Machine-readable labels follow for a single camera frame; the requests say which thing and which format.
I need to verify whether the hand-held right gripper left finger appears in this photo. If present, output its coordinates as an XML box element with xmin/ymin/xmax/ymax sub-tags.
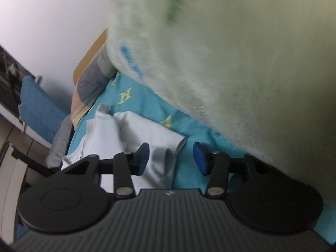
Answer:
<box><xmin>62</xmin><ymin>142</ymin><xmax>150</xmax><ymax>198</ymax></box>

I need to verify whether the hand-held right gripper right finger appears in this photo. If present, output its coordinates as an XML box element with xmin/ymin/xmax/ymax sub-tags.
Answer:
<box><xmin>193</xmin><ymin>142</ymin><xmax>267</xmax><ymax>199</ymax></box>

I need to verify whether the white shirt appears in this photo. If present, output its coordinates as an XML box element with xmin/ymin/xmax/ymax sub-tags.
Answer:
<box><xmin>61</xmin><ymin>104</ymin><xmax>187</xmax><ymax>190</ymax></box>

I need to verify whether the pale green fuzzy garment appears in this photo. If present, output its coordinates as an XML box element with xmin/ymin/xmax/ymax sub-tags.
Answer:
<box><xmin>106</xmin><ymin>0</ymin><xmax>336</xmax><ymax>206</ymax></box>

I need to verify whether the teal blanket with yellow letters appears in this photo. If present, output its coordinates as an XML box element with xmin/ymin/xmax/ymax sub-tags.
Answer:
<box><xmin>16</xmin><ymin>70</ymin><xmax>336</xmax><ymax>245</ymax></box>

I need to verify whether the grey cloth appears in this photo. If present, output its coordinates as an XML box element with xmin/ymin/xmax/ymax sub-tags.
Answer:
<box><xmin>43</xmin><ymin>114</ymin><xmax>75</xmax><ymax>169</ymax></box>

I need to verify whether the grey and pink striped pillow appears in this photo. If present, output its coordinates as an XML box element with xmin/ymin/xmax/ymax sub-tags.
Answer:
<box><xmin>70</xmin><ymin>49</ymin><xmax>117</xmax><ymax>128</ymax></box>

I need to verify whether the wooden headboard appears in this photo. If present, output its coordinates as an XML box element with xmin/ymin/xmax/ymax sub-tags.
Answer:
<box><xmin>73</xmin><ymin>28</ymin><xmax>108</xmax><ymax>86</ymax></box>

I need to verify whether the blue cushion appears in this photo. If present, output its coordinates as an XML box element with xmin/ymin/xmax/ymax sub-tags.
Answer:
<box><xmin>19</xmin><ymin>75</ymin><xmax>70</xmax><ymax>144</ymax></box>

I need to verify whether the beige and white panel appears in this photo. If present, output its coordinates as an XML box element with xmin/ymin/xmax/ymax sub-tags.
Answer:
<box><xmin>0</xmin><ymin>141</ymin><xmax>28</xmax><ymax>243</ymax></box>

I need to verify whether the black strap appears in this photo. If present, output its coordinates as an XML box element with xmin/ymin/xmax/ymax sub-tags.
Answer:
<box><xmin>10</xmin><ymin>147</ymin><xmax>57</xmax><ymax>177</ymax></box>

